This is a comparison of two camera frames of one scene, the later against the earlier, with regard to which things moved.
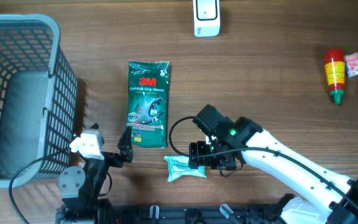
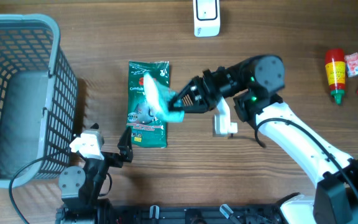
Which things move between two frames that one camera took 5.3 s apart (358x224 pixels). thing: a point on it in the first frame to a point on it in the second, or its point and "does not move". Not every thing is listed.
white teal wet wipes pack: [179, 165] to [159, 97]
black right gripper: [194, 162] to [200, 89]
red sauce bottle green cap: [335, 66] does not move
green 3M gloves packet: [147, 102] does not move
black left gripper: [124, 145] does not move
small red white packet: [354, 65] does not move
